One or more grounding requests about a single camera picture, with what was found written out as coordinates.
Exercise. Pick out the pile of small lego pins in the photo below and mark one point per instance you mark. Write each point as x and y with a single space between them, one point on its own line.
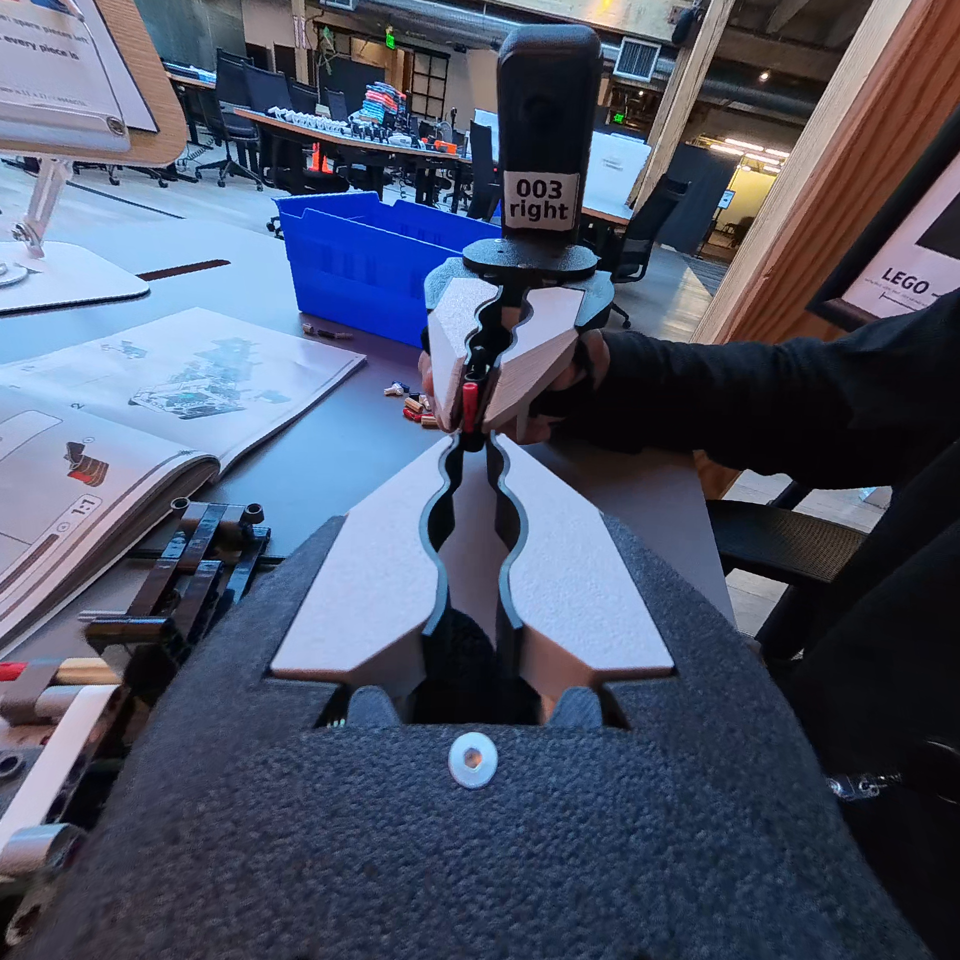
412 405

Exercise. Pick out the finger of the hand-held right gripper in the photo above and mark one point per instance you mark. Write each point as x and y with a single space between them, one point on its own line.
536 345
450 337

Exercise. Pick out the instruction sign on white stand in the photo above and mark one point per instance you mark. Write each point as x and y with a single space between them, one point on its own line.
67 82

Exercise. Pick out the person's right hand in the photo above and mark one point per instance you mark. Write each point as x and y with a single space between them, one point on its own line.
592 352

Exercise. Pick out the person's right forearm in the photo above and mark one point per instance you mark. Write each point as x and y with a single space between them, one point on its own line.
750 397

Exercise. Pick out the background workbench with equipment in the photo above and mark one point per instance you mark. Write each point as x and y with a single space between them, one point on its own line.
360 142

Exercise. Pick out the wall vent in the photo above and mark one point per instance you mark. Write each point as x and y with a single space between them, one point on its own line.
637 58

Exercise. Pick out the black mesh office chair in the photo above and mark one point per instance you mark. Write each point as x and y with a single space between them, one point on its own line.
787 540

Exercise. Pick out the white board panel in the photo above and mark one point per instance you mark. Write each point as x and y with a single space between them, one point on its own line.
619 176

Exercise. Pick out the open lego instruction booklet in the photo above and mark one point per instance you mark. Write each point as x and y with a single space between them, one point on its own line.
187 390

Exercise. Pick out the black framed sign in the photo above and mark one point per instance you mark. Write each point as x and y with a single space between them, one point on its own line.
915 255

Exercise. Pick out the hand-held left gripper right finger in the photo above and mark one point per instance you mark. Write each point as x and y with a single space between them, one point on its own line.
577 592

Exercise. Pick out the black background office chair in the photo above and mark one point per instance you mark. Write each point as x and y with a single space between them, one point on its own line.
645 240

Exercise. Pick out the black red lego connector assembly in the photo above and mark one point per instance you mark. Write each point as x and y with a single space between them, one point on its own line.
470 397

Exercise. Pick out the partly built lego truck model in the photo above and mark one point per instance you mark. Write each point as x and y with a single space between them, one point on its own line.
112 637

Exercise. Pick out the person's dark clothing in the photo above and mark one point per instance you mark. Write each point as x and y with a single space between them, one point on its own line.
877 675

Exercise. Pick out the brown lego axle pin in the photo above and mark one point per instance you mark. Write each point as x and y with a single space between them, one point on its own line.
326 331

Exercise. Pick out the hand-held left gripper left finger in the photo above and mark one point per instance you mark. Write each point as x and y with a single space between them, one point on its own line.
360 585

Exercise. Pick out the row of black office chairs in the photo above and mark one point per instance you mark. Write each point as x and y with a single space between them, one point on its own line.
255 112

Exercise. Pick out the metal clip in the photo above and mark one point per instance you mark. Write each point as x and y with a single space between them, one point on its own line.
859 786

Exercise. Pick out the blue storage bin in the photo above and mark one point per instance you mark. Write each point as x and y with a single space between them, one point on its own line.
360 262

